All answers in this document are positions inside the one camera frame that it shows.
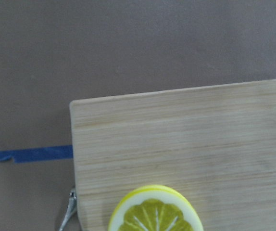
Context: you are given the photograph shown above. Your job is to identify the lemon slice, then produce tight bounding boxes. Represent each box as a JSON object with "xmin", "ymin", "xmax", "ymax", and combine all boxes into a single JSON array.
[{"xmin": 108, "ymin": 185, "xmax": 204, "ymax": 231}]

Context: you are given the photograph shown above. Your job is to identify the bamboo cutting board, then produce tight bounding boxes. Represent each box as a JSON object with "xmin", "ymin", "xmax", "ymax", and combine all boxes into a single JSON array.
[{"xmin": 70, "ymin": 79, "xmax": 276, "ymax": 231}]

